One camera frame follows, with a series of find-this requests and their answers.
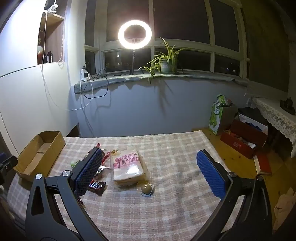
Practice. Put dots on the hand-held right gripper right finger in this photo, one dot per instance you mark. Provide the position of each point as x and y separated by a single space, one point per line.
211 173

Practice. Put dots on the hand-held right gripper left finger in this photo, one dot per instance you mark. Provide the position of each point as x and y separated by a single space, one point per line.
89 171

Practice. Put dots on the brown chocolate bar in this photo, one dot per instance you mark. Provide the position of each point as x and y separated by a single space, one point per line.
97 185

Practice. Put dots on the sliced bread packet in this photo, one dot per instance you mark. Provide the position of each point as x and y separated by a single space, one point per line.
128 166

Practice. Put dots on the brown cardboard box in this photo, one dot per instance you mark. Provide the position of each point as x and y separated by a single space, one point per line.
50 141

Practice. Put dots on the braised egg clear packet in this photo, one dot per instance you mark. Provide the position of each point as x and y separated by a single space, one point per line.
146 188

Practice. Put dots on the red storage box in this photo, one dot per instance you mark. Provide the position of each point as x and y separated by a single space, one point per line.
238 143

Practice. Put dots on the green gift bag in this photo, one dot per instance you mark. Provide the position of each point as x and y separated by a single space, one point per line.
216 118

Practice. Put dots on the dark cloth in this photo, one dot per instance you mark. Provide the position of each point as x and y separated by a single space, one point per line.
251 113

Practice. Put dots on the white cabinet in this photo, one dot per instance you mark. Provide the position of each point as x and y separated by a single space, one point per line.
23 92

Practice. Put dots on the beige cloth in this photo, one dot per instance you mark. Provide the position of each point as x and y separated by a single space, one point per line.
285 206

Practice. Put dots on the lace-covered side table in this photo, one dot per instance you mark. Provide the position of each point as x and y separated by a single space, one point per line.
277 113

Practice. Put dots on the grey stone windowsill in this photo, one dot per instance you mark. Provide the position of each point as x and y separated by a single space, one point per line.
115 80

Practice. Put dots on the dark figurine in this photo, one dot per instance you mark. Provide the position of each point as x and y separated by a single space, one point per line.
286 103

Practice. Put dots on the dark bottle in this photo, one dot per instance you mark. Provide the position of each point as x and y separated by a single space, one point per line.
45 59
50 57

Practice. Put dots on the small round vase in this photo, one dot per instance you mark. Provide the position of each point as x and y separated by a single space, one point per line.
39 52

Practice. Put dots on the potted spider plant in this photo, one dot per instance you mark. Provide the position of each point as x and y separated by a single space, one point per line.
166 66

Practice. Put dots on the black tripod stand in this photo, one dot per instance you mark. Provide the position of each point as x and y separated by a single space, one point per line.
133 62

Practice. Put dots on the white framed window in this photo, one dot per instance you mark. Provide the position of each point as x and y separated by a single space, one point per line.
212 27

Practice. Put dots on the white clip device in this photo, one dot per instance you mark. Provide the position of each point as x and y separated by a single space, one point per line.
54 6

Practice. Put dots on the wooden wall shelf niche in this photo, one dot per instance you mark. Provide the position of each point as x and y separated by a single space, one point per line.
54 39

